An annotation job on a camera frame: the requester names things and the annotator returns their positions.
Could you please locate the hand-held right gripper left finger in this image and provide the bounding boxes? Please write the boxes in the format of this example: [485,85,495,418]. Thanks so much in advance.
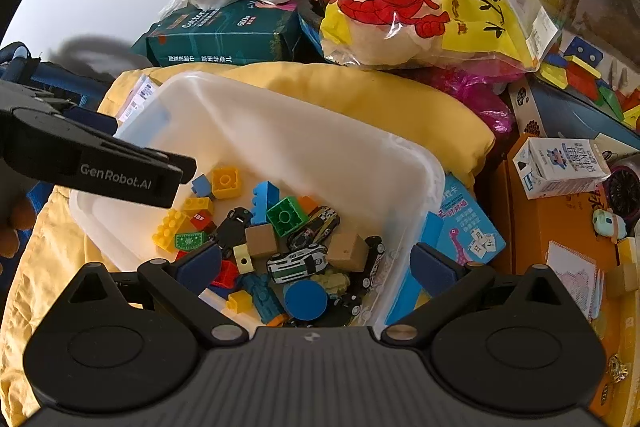
[67,241,249,344]

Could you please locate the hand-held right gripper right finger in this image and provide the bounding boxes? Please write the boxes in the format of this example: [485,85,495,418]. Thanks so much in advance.
[382,243,571,343]

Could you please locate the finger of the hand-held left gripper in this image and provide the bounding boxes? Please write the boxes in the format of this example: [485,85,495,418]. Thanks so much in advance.
[64,107,119,136]
[14,106,197,184]

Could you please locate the green arch building block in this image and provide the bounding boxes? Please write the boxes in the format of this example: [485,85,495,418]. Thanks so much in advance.
[174,231,208,252]

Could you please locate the long yellow building block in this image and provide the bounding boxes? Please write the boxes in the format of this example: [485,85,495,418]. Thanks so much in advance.
[152,209,193,252]

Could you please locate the small yellow building block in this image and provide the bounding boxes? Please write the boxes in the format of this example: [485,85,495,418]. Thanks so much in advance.
[227,291,253,314]

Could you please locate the brown wooden cube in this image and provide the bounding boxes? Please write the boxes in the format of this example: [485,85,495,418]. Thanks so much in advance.
[245,223,280,258]

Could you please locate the light wooden cube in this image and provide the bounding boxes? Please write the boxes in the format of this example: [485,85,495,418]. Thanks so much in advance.
[327,233,371,273]

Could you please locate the light blue building block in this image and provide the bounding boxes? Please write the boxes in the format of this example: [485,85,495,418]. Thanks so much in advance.
[251,181,281,225]

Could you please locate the white green toy car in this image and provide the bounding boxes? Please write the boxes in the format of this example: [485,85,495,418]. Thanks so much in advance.
[266,243,328,284]

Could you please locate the blue round disc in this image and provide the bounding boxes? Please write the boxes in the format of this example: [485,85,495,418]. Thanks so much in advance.
[284,279,328,320]

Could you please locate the white plastic bin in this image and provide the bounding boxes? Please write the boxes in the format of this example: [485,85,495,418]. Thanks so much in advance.
[69,72,447,328]

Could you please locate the person's left hand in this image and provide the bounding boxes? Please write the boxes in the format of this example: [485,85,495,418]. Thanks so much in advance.
[0,198,33,261]

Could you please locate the white wipes packet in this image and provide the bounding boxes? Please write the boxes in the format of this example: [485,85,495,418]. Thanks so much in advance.
[116,74,161,124]

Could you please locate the blue card box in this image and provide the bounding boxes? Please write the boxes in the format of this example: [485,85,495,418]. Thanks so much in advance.
[387,173,507,325]

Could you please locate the dark blue bag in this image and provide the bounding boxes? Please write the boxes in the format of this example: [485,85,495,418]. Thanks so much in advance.
[0,42,113,108]

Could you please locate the orange box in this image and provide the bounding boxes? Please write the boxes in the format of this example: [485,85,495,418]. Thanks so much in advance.
[492,134,640,418]

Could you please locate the teal tissue package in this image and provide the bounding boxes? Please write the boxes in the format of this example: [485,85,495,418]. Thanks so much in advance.
[132,0,303,68]

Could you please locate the white paper cards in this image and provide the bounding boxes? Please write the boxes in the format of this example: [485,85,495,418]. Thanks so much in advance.
[545,241,606,320]

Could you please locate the white milk carton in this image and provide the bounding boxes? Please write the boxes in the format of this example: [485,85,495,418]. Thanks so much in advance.
[512,137,612,200]

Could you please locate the small teal toy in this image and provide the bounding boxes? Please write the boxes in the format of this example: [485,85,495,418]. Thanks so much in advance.
[592,208,630,240]

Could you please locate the pink foil bag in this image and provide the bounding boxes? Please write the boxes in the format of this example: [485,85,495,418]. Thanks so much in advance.
[400,67,516,135]

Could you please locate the blue white toy box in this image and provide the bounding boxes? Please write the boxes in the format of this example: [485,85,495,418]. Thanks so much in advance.
[509,79,626,142]

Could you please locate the small blue box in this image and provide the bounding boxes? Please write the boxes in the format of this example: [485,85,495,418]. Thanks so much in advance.
[298,9,331,58]

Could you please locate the dark round canister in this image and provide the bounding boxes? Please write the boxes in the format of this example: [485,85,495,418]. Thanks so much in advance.
[602,159,640,225]

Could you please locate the colourful wooden puzzle set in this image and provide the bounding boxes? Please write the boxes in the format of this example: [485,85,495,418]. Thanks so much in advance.
[537,34,640,130]

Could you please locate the yellow snack bag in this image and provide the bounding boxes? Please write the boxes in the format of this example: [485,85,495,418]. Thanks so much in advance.
[320,0,553,72]

